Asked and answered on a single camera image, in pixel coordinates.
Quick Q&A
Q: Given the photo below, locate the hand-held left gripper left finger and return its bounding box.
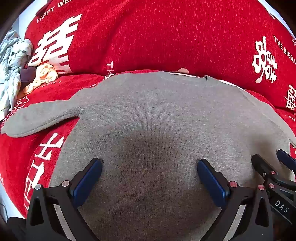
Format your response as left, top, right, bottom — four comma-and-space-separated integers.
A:
25, 158, 103, 241

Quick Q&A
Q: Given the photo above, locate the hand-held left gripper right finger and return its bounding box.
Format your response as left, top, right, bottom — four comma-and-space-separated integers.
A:
197, 159, 274, 241

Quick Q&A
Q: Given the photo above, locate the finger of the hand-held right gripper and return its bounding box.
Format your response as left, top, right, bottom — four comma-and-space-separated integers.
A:
252, 153, 278, 186
276, 149, 296, 173

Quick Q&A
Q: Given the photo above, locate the grey knit sweater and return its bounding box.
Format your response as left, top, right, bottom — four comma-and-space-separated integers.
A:
1, 71, 292, 241

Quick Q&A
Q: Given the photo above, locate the red printed sofa seat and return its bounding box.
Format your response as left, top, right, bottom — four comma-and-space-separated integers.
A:
0, 70, 296, 219

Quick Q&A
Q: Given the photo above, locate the orange crumpled cloth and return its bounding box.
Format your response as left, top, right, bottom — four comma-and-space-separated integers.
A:
22, 64, 58, 95

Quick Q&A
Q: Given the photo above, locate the dark purple cloth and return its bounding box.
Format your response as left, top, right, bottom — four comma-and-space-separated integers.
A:
20, 67, 37, 82

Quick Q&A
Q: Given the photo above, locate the light patterned crumpled cloth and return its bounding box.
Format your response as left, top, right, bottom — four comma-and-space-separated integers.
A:
0, 30, 34, 121

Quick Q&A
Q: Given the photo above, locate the red printed sofa backrest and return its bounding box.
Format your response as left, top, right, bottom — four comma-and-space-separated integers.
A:
24, 0, 296, 109

